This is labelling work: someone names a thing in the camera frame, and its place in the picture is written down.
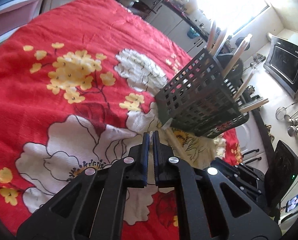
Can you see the smartphone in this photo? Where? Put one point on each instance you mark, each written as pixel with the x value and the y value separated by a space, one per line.
pixel 292 204

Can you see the red floral tablecloth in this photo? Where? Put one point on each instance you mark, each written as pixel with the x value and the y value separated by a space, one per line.
pixel 77 88

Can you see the white lower cabinets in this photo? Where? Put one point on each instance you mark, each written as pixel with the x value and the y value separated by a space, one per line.
pixel 178 27

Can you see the wooden chopsticks pair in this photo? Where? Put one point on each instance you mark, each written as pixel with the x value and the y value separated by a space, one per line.
pixel 174 141
pixel 218 43
pixel 243 45
pixel 244 85
pixel 211 36

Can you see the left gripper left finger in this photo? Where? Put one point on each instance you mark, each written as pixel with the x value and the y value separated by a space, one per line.
pixel 92 205

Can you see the black range hood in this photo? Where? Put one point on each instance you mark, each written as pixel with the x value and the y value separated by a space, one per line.
pixel 282 64

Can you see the dark green utensil basket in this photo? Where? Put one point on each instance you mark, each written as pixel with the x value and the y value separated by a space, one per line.
pixel 199 100

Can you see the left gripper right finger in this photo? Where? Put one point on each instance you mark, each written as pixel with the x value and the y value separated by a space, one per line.
pixel 209 205

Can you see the hanging strainer ladle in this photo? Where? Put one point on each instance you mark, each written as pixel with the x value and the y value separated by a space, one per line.
pixel 281 111

